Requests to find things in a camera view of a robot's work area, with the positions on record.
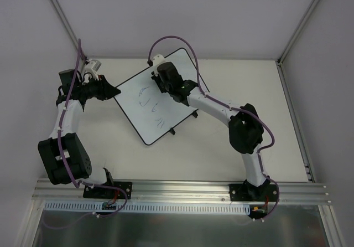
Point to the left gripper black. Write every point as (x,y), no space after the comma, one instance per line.
(102,88)

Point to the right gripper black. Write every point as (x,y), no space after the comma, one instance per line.
(156,78)

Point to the white whiteboard black frame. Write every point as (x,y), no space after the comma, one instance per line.
(150,112)

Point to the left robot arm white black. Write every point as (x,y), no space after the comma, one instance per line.
(62,153)

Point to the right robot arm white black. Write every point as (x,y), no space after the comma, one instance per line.
(247,134)

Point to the right black whiteboard foot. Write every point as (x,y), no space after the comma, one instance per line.
(195,114)

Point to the black whiteboard foot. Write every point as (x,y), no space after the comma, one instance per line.
(195,114)
(172,131)

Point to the left black whiteboard foot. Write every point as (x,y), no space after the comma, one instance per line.
(172,131)

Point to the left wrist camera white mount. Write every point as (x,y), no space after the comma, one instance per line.
(92,68)

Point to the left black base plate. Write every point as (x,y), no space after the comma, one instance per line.
(104,193)

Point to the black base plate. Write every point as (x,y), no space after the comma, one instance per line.
(242,193)
(104,193)

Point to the left aluminium frame post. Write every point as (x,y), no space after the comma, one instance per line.
(65,22)

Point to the aluminium frame post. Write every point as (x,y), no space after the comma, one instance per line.
(298,30)
(65,22)

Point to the aluminium mounting rail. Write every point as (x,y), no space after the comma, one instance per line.
(302,193)

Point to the white slotted cable duct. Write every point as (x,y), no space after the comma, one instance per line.
(148,207)

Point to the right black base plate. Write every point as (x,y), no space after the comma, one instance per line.
(242,193)

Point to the right aluminium side rail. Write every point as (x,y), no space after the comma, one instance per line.
(299,136)

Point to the right aluminium frame post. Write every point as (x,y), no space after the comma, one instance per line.
(298,30)

